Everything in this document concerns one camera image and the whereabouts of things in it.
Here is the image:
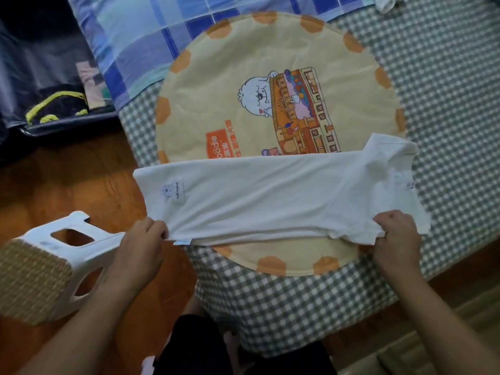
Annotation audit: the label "person's right hand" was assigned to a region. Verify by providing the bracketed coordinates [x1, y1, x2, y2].
[371, 209, 423, 280]

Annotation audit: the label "person's left hand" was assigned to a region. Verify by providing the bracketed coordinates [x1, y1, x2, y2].
[102, 217, 170, 290]

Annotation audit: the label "white t-shirt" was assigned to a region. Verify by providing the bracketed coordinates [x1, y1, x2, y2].
[133, 133, 431, 246]

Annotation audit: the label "person's right forearm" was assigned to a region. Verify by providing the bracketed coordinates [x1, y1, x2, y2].
[385, 269, 500, 375]

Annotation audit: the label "person's left forearm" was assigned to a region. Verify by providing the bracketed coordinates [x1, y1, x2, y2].
[16, 269, 151, 375]

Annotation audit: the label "green checkered bed sheet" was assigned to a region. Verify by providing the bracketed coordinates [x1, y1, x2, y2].
[118, 0, 500, 358]

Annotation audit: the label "white plastic stool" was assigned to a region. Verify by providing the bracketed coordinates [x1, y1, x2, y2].
[0, 211, 126, 326]

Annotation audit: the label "person's dark trousers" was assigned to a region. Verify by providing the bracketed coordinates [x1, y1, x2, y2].
[152, 314, 338, 375]

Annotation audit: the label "black garment with yellow stripes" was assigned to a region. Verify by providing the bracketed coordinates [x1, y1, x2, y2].
[25, 91, 90, 125]

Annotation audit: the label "round yellow cartoon mat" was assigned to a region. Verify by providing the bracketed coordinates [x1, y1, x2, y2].
[155, 11, 407, 277]

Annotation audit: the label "dark open suitcase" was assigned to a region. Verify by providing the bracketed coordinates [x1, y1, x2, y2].
[0, 0, 119, 138]

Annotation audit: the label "blue plaid blanket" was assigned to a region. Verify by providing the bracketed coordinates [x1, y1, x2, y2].
[66, 0, 376, 111]

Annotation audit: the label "white cloth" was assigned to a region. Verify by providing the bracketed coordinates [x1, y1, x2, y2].
[373, 0, 411, 14]

